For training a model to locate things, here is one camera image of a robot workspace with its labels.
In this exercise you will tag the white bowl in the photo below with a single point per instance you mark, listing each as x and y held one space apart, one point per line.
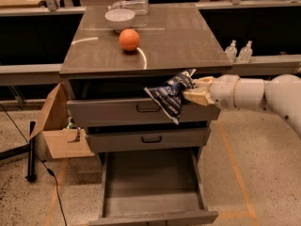
120 19

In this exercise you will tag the right clear pump bottle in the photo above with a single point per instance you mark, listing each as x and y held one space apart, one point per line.
246 53

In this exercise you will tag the grey drawer cabinet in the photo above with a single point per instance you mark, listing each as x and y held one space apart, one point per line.
172 38

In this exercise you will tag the clear pump bottle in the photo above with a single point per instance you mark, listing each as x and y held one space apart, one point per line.
231 51
246 53

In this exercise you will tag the orange ball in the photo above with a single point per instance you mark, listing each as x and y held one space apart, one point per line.
129 40

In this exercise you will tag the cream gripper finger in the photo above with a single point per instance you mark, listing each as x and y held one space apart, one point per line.
198 96
203 82

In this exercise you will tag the left clear pump bottle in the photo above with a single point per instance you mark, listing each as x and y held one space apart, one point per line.
231 51

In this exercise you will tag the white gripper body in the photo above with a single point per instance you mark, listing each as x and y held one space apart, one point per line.
223 90

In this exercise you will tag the grey drawer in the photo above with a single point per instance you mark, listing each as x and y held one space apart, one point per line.
148 140
133 111
152 188

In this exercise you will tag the blue chip bag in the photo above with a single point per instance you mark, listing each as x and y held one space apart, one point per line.
169 96

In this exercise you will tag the open cardboard box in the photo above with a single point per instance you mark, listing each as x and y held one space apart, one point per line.
52 124

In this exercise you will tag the bottom grey drawer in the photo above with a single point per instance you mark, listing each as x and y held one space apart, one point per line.
152 188

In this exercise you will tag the clear plastic container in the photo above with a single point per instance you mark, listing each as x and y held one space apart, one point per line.
139 7

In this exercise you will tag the black stand base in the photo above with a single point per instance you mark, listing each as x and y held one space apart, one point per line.
30 149

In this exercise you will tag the middle grey drawer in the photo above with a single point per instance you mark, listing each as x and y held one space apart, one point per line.
148 140

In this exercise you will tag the top grey drawer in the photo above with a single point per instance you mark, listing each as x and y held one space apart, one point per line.
133 111

